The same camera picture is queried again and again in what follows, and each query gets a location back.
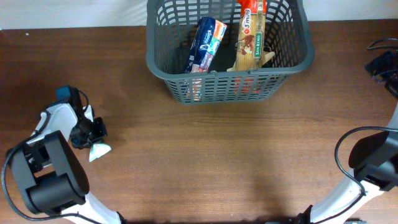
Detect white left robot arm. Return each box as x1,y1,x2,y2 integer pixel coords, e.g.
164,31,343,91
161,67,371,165
1,85,126,223

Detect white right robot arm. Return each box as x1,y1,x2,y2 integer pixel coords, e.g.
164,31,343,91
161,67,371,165
294,110,397,224

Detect black cables beside table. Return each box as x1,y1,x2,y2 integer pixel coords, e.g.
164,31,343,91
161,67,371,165
364,37,398,99

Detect mint green wipes packet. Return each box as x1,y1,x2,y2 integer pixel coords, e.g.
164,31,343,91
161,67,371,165
89,143,111,162

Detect grey plastic basket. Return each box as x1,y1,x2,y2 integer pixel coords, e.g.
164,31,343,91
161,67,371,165
146,0,314,105

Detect San Remo spaghetti packet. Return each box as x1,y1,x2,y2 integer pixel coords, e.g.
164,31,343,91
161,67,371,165
234,0,267,71

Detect Kleenex tissue multipack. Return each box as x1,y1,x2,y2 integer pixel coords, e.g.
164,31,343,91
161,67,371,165
183,16,228,102

